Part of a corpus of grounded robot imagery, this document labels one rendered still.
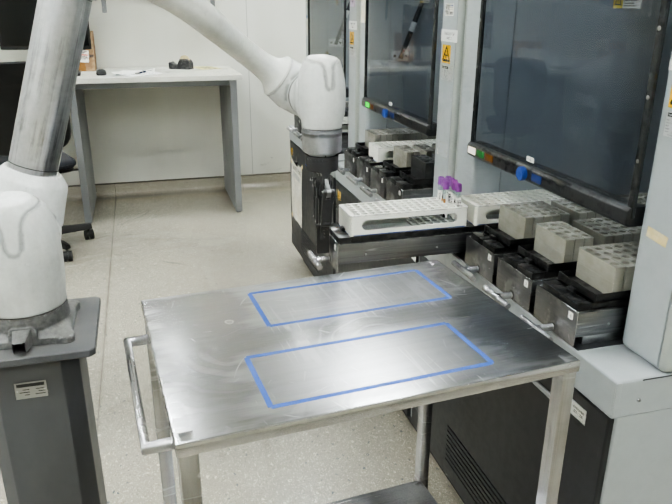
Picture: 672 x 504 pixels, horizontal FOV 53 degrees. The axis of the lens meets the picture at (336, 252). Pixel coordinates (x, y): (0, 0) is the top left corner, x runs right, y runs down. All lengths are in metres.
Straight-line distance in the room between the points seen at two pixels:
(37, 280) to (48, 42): 0.48
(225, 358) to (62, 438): 0.57
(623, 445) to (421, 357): 0.43
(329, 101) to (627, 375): 0.79
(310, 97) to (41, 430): 0.87
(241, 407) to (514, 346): 0.44
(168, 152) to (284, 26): 1.23
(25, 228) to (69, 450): 0.47
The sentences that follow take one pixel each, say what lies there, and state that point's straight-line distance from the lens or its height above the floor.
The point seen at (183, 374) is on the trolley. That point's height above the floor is 0.82.
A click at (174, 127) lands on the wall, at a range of 5.02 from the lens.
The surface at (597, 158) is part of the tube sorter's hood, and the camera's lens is 1.32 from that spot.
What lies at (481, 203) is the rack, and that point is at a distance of 1.67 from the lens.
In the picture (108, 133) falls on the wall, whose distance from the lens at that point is 5.02.
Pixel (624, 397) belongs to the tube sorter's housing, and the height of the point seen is 0.70.
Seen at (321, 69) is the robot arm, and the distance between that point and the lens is 1.45.
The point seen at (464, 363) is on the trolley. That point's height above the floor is 0.82.
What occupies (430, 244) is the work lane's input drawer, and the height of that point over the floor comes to 0.78.
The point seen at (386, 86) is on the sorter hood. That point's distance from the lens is 2.30.
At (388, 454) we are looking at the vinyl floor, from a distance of 2.19.
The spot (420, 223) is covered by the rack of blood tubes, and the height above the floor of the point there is 0.83.
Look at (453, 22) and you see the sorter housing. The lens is 1.87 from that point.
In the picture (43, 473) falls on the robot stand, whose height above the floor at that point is 0.41.
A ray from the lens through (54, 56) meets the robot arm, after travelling 1.51.
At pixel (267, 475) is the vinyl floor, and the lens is 2.11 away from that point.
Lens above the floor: 1.32
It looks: 20 degrees down
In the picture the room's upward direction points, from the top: straight up
